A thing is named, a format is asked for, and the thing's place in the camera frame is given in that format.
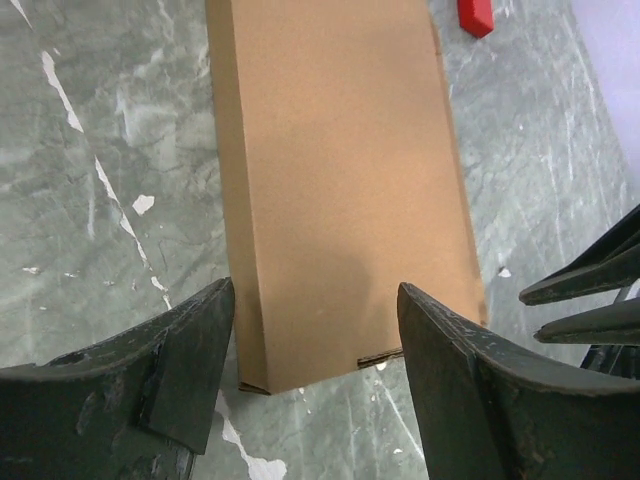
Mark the brown cardboard box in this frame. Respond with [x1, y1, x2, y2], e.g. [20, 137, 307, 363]
[206, 0, 487, 395]

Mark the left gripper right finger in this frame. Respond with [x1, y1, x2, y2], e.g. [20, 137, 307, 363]
[397, 283, 639, 479]

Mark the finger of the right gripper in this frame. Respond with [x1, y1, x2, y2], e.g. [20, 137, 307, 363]
[519, 206, 639, 306]
[534, 298, 639, 344]

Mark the red rectangular block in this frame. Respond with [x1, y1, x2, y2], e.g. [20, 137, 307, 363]
[457, 0, 494, 39]

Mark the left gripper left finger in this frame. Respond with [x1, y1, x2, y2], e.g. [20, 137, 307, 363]
[1, 278, 235, 479]

